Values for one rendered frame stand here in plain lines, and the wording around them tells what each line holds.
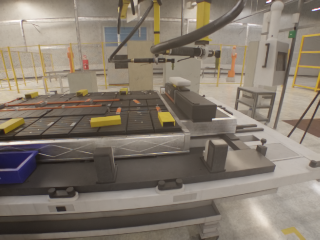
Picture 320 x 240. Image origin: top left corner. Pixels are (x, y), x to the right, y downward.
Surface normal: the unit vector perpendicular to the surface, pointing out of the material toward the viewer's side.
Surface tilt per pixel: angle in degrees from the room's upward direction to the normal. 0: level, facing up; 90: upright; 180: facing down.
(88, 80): 90
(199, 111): 90
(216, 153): 90
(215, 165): 90
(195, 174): 0
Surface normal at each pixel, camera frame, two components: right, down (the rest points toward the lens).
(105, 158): 0.14, 0.34
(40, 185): 0.00, -0.94
